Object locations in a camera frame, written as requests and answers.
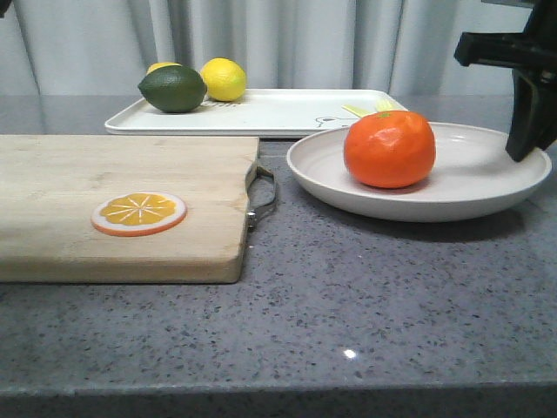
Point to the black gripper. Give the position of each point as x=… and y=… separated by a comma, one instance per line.
x=531, y=54

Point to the beige round plate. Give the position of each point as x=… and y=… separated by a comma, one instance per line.
x=472, y=176

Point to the orange mandarin fruit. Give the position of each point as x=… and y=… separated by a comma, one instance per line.
x=390, y=149

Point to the white rectangular bear tray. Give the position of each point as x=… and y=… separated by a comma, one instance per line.
x=263, y=113

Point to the yellow plastic fork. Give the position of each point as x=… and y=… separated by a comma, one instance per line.
x=385, y=105

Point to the yellow plastic knife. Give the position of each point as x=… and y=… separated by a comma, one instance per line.
x=356, y=111

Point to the yellow lemon front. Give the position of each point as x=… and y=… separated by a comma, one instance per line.
x=226, y=80

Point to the green lime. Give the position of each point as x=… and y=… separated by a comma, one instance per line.
x=173, y=89

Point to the yellow lemon behind lime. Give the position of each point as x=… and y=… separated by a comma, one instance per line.
x=160, y=65

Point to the orange slice toy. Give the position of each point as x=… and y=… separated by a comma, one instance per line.
x=139, y=214

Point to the wooden cutting board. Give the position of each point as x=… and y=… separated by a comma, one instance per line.
x=51, y=184

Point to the grey curtain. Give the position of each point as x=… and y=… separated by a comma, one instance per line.
x=105, y=47

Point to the metal cutting board handle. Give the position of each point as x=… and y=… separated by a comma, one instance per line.
x=262, y=192

